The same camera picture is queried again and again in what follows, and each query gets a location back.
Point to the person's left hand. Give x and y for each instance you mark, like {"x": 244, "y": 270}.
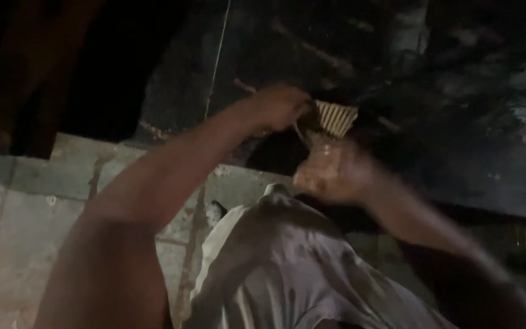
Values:
{"x": 277, "y": 106}

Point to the person's right fingers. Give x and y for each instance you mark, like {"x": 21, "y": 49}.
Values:
{"x": 320, "y": 178}

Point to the person's left fingers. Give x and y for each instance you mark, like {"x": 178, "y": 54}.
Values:
{"x": 300, "y": 109}

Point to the straw hand broom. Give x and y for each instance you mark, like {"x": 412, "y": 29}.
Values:
{"x": 334, "y": 119}

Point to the person's white shirt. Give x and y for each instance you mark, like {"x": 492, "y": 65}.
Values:
{"x": 286, "y": 269}

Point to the person's right hand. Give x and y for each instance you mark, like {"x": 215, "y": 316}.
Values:
{"x": 334, "y": 172}

